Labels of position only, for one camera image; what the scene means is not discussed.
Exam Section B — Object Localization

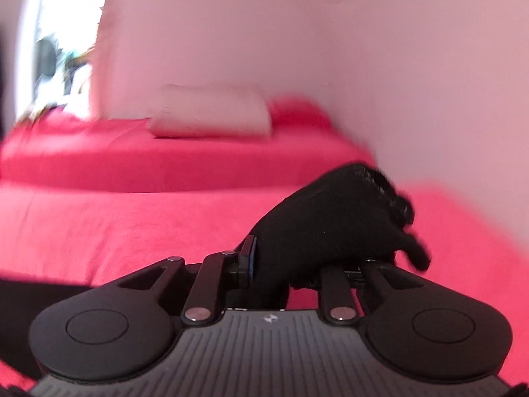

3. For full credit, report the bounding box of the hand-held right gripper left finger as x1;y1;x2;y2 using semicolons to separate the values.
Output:
118;235;260;324

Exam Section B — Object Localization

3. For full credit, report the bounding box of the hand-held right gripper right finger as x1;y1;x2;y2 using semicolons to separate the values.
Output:
318;257;426;324

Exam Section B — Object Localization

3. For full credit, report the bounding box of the black glove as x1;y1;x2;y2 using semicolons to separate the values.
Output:
248;163;432;309

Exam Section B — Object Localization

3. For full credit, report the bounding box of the pink blanket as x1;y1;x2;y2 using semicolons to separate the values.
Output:
0;182;529;393

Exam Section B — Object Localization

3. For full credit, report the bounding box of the pink bed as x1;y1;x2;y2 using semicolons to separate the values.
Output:
0;99;373;193

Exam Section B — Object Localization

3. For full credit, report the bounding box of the folded pink cloth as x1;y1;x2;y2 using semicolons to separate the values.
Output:
268;98;333;130

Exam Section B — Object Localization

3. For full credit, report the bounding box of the light pink pillow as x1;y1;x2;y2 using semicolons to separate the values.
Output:
146;84;274;139

